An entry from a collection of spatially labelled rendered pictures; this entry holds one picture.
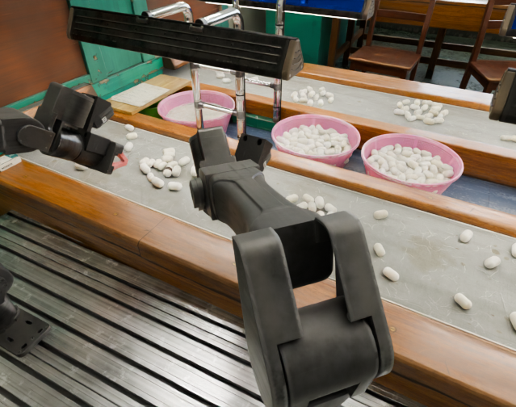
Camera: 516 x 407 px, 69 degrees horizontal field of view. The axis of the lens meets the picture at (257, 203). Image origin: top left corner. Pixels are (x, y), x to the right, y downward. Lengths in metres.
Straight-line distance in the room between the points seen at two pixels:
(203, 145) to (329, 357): 0.35
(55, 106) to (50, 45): 0.61
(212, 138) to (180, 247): 0.31
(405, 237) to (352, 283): 0.62
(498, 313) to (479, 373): 0.16
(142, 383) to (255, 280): 0.51
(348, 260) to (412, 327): 0.44
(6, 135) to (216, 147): 0.34
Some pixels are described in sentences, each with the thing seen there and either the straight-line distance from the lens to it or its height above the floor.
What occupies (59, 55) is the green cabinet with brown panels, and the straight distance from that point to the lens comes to 1.35.
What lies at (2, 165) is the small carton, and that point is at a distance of 1.18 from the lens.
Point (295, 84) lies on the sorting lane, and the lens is 1.60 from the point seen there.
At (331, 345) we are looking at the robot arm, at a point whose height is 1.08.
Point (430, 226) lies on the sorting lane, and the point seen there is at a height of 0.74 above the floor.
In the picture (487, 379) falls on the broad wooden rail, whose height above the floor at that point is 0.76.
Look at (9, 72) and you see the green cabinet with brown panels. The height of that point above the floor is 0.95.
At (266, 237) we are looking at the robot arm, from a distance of 0.25.
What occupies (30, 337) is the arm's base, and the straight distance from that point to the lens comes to 0.85.
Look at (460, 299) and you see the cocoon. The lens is 0.78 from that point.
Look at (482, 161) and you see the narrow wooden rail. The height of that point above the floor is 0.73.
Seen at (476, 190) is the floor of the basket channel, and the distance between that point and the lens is 1.23.
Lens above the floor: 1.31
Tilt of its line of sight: 39 degrees down
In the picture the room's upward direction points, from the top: straight up
